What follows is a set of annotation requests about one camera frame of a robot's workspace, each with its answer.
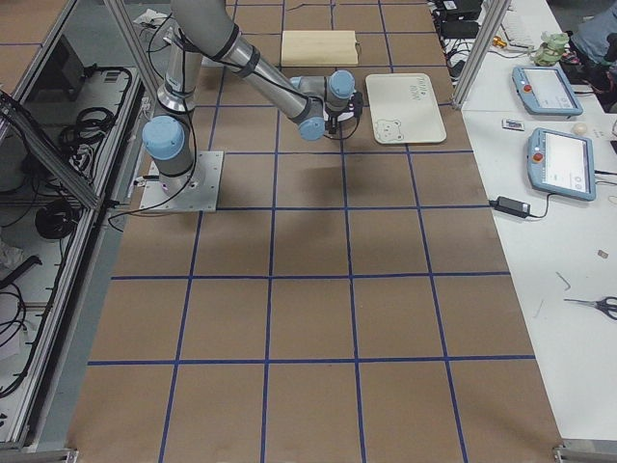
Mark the black scissors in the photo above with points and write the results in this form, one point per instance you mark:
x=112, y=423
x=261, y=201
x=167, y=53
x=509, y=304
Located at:
x=606, y=305

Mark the white round plate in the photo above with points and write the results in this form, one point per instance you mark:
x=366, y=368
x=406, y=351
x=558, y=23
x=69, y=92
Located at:
x=330, y=115

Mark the lower teach pendant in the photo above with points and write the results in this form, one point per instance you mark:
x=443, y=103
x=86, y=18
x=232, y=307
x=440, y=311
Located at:
x=562, y=164

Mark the metal allen key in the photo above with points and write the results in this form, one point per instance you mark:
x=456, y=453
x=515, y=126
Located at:
x=566, y=283

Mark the black power adapter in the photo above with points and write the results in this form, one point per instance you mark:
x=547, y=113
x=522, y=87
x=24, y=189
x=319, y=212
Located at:
x=511, y=207

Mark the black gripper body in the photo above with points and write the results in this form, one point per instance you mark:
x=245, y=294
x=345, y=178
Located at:
x=334, y=121

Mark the small white box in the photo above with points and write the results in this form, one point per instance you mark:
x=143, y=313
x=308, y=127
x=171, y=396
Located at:
x=515, y=125

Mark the upper teach pendant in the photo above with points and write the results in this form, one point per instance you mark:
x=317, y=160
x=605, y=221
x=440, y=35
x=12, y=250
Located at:
x=545, y=91

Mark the bamboo cutting board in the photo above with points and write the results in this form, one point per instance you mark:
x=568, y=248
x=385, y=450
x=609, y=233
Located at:
x=319, y=48

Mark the aluminium frame post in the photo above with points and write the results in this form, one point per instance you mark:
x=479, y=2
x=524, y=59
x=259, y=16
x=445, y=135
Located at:
x=494, y=14

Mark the teach pendant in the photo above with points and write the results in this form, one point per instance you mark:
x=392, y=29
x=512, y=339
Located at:
x=562, y=164
x=545, y=91

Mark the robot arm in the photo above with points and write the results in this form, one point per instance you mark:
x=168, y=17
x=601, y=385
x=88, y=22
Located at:
x=204, y=30

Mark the cream bear tray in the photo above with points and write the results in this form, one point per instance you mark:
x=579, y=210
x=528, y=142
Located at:
x=404, y=109

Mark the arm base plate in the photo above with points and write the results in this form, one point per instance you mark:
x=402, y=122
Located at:
x=189, y=193

